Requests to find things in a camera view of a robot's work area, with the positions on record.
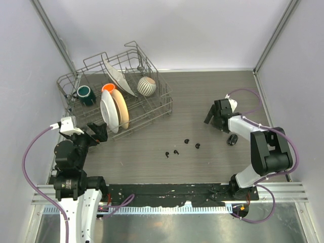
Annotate grey wire dish rack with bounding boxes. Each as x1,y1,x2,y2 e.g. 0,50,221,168
56,41,173,140

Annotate beige round plate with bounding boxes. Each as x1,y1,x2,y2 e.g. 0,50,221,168
111,89,130,129

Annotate orange cup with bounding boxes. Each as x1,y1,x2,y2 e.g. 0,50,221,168
101,83,116,93

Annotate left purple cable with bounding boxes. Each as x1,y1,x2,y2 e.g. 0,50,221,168
21,126,71,238

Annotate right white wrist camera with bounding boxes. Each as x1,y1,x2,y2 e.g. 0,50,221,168
225,94,238,113

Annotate grey tilted plate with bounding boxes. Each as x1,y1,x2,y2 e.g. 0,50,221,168
101,55,137,98

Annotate dark green mug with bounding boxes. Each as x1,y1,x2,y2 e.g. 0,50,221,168
72,85,97,106

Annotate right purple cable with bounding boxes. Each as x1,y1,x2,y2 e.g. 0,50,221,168
226,88,300,224

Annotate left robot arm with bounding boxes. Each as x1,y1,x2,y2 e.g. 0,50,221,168
53,121,108,242

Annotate striped ceramic bowl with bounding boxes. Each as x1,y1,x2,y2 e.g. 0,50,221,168
137,76,156,97

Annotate dusty black oval case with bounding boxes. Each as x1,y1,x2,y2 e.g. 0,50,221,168
226,134,238,146

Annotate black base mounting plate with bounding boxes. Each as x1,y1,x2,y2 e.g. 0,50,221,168
102,183,253,208

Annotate purple cable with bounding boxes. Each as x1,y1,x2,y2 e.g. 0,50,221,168
226,88,300,224
21,126,71,238

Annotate white round plate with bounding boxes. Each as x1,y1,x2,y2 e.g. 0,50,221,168
100,90,119,134

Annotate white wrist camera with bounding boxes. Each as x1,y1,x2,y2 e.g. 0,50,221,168
50,116,84,136
225,94,238,113

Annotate white slotted cable duct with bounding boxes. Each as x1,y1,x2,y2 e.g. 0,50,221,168
43,204,233,215

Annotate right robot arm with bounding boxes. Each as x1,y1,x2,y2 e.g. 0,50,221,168
204,98,293,200

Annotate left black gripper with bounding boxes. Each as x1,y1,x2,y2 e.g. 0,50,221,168
64,121,107,168

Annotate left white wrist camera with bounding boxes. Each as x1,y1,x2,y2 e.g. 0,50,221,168
50,116,84,136

